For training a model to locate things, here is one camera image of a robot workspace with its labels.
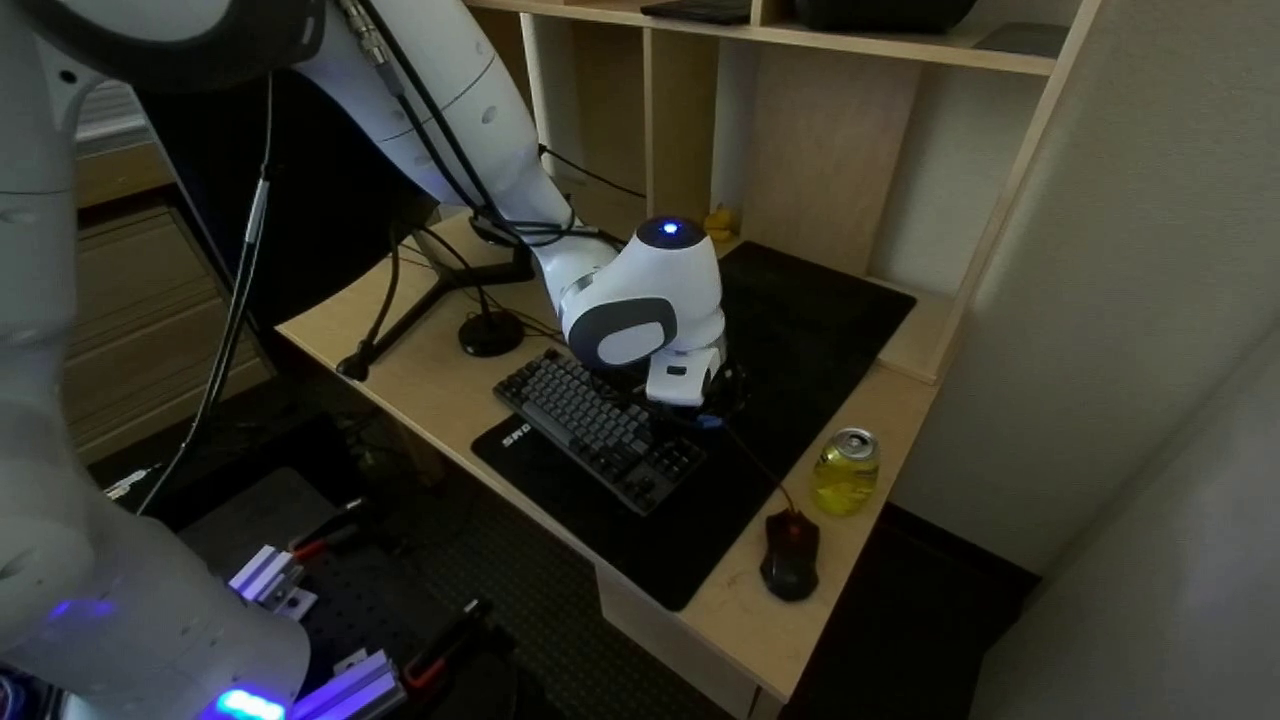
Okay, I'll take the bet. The purple-lit metal block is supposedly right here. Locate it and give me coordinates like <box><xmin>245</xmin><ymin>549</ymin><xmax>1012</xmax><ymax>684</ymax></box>
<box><xmin>286</xmin><ymin>653</ymin><xmax>402</xmax><ymax>720</ymax></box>
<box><xmin>228</xmin><ymin>542</ymin><xmax>317</xmax><ymax>621</ymax></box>

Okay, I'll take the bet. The wooden desk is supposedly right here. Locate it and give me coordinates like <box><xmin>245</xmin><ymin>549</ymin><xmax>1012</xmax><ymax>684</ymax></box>
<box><xmin>271</xmin><ymin>205</ymin><xmax>961</xmax><ymax>711</ymax></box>

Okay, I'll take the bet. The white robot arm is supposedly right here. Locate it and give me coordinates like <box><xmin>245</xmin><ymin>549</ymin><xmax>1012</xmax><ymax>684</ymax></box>
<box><xmin>0</xmin><ymin>0</ymin><xmax>727</xmax><ymax>720</ymax></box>

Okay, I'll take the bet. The wooden shelf unit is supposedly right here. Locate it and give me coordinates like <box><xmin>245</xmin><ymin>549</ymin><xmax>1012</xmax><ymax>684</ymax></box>
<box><xmin>464</xmin><ymin>0</ymin><xmax>1102</xmax><ymax>275</ymax></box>

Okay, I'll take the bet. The black desk mat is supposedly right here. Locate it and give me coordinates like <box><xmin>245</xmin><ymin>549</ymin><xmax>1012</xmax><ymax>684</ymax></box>
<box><xmin>470</xmin><ymin>243</ymin><xmax>911</xmax><ymax>612</ymax></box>

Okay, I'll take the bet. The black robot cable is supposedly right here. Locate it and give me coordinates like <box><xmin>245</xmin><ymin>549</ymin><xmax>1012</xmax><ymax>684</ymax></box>
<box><xmin>128</xmin><ymin>73</ymin><xmax>280</xmax><ymax>519</ymax></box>

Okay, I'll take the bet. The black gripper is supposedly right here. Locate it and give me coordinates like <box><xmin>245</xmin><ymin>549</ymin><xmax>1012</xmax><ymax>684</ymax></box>
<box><xmin>704</xmin><ymin>365</ymin><xmax>743</xmax><ymax>412</ymax></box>

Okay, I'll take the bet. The orange black clamp tool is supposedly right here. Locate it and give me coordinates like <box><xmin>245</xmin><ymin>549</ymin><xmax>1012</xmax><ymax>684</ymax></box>
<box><xmin>402</xmin><ymin>598</ymin><xmax>489</xmax><ymax>697</ymax></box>

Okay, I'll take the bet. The dark mechanical keyboard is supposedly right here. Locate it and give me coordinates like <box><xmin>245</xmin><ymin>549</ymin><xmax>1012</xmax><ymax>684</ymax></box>
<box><xmin>495</xmin><ymin>351</ymin><xmax>706</xmax><ymax>514</ymax></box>

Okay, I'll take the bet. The yellow drink can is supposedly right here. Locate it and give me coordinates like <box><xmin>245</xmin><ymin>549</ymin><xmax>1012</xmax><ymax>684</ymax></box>
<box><xmin>811</xmin><ymin>429</ymin><xmax>881</xmax><ymax>514</ymax></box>

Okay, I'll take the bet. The white panel board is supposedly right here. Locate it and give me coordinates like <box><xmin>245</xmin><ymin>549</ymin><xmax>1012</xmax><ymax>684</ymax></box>
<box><xmin>901</xmin><ymin>0</ymin><xmax>1280</xmax><ymax>720</ymax></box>

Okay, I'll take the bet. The black computer mouse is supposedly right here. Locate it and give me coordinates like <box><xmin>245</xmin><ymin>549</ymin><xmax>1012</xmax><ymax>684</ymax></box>
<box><xmin>761</xmin><ymin>512</ymin><xmax>821</xmax><ymax>603</ymax></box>

